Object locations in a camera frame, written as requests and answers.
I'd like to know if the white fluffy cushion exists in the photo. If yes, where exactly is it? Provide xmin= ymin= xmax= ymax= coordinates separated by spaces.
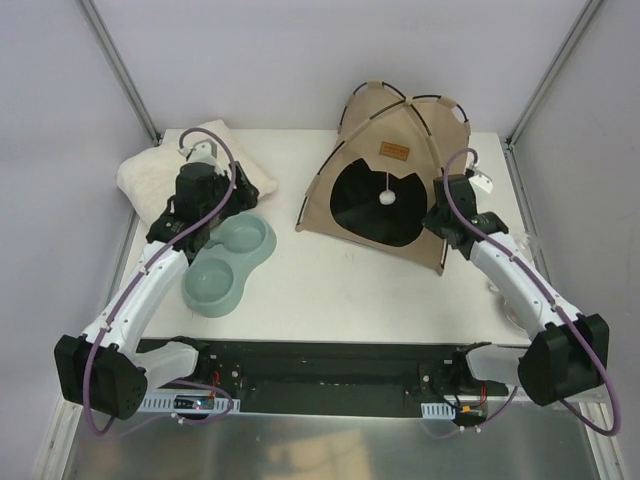
xmin=116 ymin=119 xmax=278 ymax=225

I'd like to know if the left aluminium frame post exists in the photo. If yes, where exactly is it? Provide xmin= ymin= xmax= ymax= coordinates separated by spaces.
xmin=76 ymin=0 xmax=162 ymax=146

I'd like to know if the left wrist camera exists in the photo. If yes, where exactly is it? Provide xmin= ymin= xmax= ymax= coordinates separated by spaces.
xmin=178 ymin=140 xmax=218 ymax=166

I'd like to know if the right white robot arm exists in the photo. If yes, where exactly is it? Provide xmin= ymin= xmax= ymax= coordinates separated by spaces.
xmin=423 ymin=174 xmax=610 ymax=406

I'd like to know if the aluminium frame post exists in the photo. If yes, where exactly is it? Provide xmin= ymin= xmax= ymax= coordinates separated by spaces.
xmin=504 ymin=0 xmax=607 ymax=150
xmin=76 ymin=0 xmax=162 ymax=146

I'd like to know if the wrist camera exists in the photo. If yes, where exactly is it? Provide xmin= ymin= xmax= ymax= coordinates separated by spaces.
xmin=465 ymin=163 xmax=494 ymax=202
xmin=178 ymin=140 xmax=218 ymax=166

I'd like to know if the green double pet bowl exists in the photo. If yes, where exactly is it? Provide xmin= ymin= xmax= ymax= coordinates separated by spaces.
xmin=181 ymin=212 xmax=277 ymax=318

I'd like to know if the right white cable duct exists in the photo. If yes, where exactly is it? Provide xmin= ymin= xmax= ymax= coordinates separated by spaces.
xmin=420 ymin=403 xmax=486 ymax=420

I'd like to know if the white cable duct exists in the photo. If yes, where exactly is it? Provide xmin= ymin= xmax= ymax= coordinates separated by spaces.
xmin=138 ymin=393 xmax=240 ymax=414
xmin=420 ymin=403 xmax=486 ymax=420

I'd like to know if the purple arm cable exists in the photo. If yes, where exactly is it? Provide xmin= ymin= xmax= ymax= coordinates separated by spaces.
xmin=443 ymin=147 xmax=624 ymax=440
xmin=82 ymin=128 xmax=239 ymax=439

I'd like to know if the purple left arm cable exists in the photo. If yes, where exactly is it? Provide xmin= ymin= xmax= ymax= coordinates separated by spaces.
xmin=82 ymin=128 xmax=239 ymax=439

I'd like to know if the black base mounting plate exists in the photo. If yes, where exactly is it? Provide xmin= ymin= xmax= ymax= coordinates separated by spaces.
xmin=134 ymin=335 xmax=519 ymax=415

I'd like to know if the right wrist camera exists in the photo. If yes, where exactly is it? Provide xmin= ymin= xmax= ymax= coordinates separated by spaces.
xmin=465 ymin=163 xmax=494 ymax=202

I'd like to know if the right aluminium frame post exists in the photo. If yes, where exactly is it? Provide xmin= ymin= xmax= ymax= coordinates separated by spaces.
xmin=504 ymin=0 xmax=607 ymax=150

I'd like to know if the left white cable duct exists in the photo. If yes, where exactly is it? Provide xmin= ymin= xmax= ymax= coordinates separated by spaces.
xmin=138 ymin=393 xmax=240 ymax=414

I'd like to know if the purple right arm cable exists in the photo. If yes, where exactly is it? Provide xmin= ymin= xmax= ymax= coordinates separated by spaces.
xmin=443 ymin=147 xmax=624 ymax=440

